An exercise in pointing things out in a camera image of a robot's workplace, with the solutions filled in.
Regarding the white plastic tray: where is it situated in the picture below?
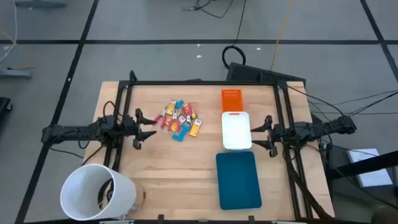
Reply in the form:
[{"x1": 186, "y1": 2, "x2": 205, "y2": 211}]
[{"x1": 221, "y1": 111, "x2": 253, "y2": 151}]

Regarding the black metal beam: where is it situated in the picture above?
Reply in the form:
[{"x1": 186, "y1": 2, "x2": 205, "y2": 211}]
[{"x1": 326, "y1": 150, "x2": 398, "y2": 181}]

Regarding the orange plastic basket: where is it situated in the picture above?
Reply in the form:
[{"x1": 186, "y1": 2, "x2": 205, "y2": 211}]
[{"x1": 221, "y1": 89, "x2": 244, "y2": 113}]

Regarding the black floor cable tangle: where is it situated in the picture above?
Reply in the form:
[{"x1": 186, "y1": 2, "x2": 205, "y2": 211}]
[{"x1": 182, "y1": 0, "x2": 234, "y2": 19}]

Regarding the clear plastic container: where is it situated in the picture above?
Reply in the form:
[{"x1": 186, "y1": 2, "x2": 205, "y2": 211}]
[{"x1": 135, "y1": 183, "x2": 147, "y2": 213}]

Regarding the black aluminium table frame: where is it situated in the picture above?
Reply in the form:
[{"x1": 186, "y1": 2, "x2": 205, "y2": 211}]
[{"x1": 104, "y1": 70, "x2": 335, "y2": 220}]

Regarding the white floor cable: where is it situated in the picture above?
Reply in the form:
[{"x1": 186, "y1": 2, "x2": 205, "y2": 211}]
[{"x1": 0, "y1": 0, "x2": 19, "y2": 63}]

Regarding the white booklet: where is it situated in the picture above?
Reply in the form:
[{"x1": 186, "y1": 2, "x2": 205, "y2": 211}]
[{"x1": 346, "y1": 148, "x2": 394, "y2": 188}]

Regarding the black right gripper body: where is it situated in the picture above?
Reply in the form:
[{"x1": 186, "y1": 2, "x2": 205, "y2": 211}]
[{"x1": 271, "y1": 121, "x2": 286, "y2": 146}]

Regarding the white cylindrical bucket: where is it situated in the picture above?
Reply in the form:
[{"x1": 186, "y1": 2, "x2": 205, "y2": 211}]
[{"x1": 60, "y1": 164, "x2": 137, "y2": 222}]

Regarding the black perforated metal box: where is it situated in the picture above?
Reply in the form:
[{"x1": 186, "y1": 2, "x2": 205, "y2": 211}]
[{"x1": 226, "y1": 62, "x2": 307, "y2": 86}]

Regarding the yellow floor cable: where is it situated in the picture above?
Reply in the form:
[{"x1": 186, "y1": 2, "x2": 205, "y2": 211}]
[{"x1": 269, "y1": 0, "x2": 295, "y2": 72}]

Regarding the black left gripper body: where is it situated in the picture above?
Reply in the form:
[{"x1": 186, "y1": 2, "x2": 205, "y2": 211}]
[{"x1": 123, "y1": 114, "x2": 141, "y2": 142}]

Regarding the grey metal stand foot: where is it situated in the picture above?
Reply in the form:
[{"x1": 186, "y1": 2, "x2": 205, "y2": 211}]
[
  {"x1": 0, "y1": 68, "x2": 33, "y2": 80},
  {"x1": 14, "y1": 0, "x2": 68, "y2": 9}
]

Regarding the teal plastic tray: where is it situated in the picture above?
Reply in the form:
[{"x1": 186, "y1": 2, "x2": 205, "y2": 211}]
[{"x1": 215, "y1": 151, "x2": 263, "y2": 211}]

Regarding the thick black cable bundle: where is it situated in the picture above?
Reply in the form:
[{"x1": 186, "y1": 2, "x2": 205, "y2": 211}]
[{"x1": 282, "y1": 145, "x2": 332, "y2": 220}]

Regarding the black cable with coil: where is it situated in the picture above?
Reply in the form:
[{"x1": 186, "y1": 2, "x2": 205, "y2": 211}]
[{"x1": 221, "y1": 0, "x2": 248, "y2": 70}]

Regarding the orange floor cable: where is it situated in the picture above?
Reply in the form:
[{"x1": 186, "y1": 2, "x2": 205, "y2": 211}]
[{"x1": 0, "y1": 27, "x2": 37, "y2": 70}]

